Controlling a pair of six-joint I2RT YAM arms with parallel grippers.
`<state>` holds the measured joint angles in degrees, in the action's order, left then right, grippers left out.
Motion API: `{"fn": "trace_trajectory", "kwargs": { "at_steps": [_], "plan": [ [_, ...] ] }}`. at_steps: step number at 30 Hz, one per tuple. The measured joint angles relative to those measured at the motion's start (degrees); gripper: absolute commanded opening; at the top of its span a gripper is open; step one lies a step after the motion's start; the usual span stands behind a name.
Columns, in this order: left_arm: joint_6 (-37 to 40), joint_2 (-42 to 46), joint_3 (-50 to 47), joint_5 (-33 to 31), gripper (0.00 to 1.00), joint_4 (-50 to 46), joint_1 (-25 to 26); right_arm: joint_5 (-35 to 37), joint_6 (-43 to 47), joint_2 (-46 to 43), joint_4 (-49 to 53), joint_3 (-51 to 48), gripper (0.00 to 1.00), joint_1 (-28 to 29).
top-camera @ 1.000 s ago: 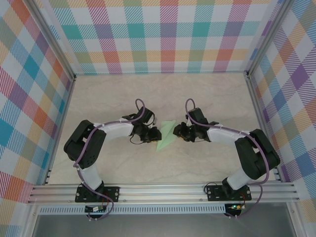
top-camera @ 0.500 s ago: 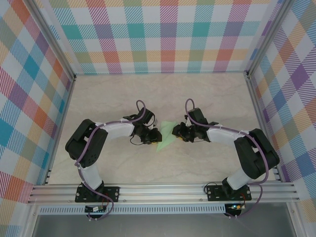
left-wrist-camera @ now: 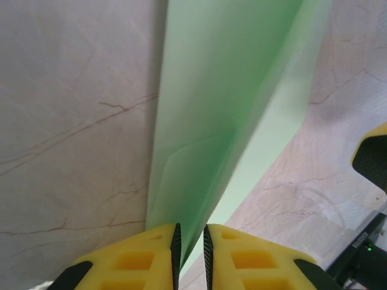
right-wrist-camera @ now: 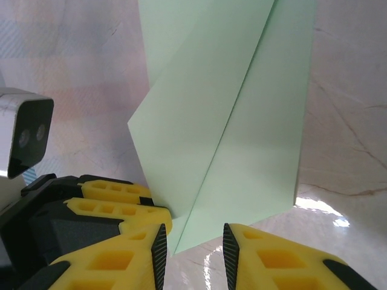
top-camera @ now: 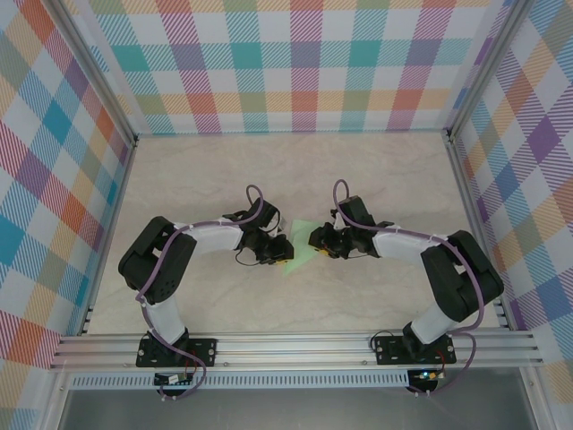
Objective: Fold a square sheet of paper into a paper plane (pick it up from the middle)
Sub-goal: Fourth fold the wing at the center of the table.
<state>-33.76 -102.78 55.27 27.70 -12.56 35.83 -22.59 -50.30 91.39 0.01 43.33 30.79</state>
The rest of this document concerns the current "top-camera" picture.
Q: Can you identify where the light green paper sheet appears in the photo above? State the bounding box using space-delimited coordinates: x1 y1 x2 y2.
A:
281 218 321 276

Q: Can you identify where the grey metal panel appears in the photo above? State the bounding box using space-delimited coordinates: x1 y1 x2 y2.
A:
57 387 538 430

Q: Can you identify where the thin black left gripper cable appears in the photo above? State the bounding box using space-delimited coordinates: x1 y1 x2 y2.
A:
235 250 264 267

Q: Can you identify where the aluminium mounting rail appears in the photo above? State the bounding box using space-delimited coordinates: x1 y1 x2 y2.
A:
48 329 545 371

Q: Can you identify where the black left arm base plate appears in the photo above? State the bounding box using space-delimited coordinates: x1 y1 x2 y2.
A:
135 336 219 368

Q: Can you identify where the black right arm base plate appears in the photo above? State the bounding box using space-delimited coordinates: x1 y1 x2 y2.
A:
372 335 458 366

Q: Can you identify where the perforated metal cable duct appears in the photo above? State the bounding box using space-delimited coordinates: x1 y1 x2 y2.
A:
69 370 411 390

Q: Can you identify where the aluminium table side rail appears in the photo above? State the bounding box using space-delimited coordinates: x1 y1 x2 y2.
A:
76 138 139 337
444 133 512 331

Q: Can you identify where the aluminium frame post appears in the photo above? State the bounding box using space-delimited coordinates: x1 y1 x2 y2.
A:
445 0 536 142
47 0 139 147

